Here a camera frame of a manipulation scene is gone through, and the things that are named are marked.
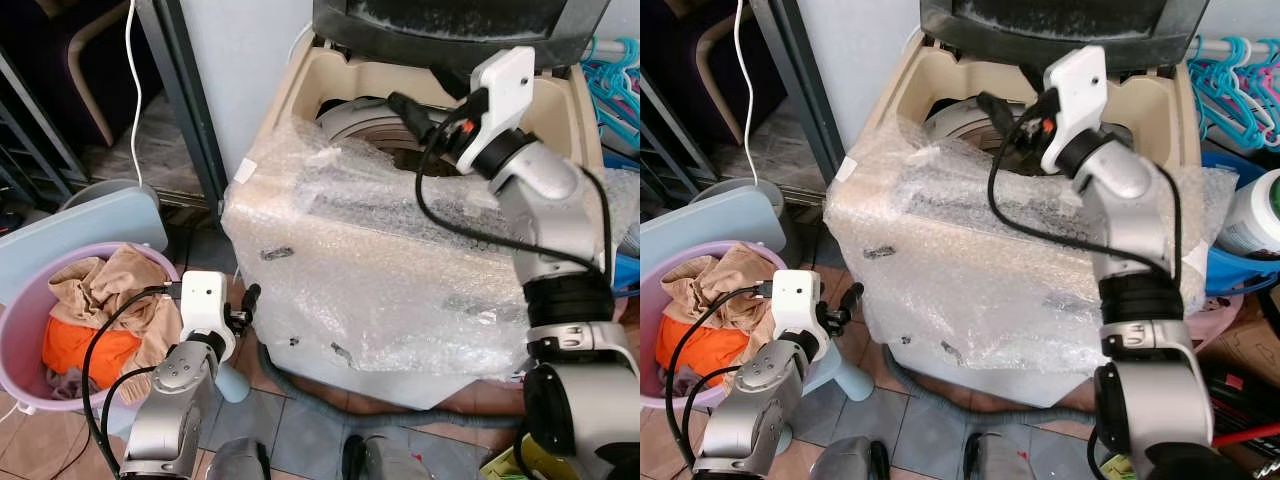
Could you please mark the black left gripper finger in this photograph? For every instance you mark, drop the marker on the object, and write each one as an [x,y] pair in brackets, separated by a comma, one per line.
[852,295]
[252,296]

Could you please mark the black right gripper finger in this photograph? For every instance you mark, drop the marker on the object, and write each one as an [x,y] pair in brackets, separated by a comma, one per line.
[405,103]
[992,101]

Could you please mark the beige garment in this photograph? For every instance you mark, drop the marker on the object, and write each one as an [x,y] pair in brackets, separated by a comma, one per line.
[715,280]
[110,280]

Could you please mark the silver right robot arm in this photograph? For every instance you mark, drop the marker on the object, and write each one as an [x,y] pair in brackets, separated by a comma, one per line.
[540,180]
[1125,175]

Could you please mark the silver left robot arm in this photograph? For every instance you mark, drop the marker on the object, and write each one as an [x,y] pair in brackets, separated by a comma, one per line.
[170,400]
[750,400]

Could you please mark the beige top-loading washing machine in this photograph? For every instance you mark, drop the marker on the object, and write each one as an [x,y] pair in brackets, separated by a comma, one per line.
[915,90]
[300,90]

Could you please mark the dark washing machine lid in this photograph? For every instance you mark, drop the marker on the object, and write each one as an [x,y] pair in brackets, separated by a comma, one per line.
[1060,30]
[450,35]

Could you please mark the teal and pink clothes hangers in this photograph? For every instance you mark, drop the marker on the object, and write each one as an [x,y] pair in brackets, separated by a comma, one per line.
[1235,90]
[610,90]

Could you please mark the light blue plastic stool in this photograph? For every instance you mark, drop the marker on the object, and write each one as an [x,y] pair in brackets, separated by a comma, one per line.
[847,378]
[232,382]

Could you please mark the clear bubble wrap sheet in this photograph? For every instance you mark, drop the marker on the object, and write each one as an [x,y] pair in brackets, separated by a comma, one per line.
[950,260]
[350,260]

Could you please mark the robot left leg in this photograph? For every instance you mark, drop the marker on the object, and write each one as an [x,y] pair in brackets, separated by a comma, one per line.
[240,462]
[850,462]

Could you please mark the robot leg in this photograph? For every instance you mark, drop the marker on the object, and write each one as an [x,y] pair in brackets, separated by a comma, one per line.
[240,462]
[850,462]
[1005,460]
[385,462]

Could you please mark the orange garment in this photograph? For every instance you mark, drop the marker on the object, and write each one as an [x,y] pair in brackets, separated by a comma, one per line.
[690,350]
[85,350]

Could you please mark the light blue plastic board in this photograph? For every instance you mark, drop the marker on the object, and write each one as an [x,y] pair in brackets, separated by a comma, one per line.
[90,225]
[720,220]

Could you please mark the grey round bin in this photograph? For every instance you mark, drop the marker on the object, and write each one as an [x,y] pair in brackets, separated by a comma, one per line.
[100,190]
[735,190]

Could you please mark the pink plastic laundry basin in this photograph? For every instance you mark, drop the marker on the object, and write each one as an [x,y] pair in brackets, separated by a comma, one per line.
[650,345]
[15,340]

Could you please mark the robot right leg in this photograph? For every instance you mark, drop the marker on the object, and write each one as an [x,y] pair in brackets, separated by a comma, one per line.
[1005,460]
[385,462]

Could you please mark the white jar with green lid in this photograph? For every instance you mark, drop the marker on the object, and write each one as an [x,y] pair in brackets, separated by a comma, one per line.
[1250,220]

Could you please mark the small pink plastic basin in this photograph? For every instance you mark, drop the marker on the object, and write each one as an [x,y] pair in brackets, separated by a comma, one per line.
[1225,320]

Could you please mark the yellow-green plastic item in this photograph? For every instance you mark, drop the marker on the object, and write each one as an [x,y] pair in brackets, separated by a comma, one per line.
[1115,470]
[505,467]

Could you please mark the brown cardboard box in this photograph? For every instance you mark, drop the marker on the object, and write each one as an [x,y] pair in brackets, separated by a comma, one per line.
[1250,350]

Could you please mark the red stick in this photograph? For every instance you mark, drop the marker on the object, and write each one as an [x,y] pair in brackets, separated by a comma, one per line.
[1245,434]

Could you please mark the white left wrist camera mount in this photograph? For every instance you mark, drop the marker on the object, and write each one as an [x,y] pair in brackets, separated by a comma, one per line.
[203,300]
[797,295]

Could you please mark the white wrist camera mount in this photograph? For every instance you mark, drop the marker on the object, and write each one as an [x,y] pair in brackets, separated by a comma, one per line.
[797,295]
[203,300]
[1075,90]
[500,90]

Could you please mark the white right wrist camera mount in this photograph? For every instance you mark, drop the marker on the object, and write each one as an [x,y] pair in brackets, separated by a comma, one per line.
[500,90]
[1075,90]

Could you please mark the dark metal door post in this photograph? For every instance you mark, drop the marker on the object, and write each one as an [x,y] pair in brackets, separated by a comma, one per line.
[185,100]
[800,90]

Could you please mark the dark chair with beige frame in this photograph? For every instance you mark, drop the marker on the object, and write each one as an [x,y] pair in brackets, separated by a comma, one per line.
[706,50]
[80,60]

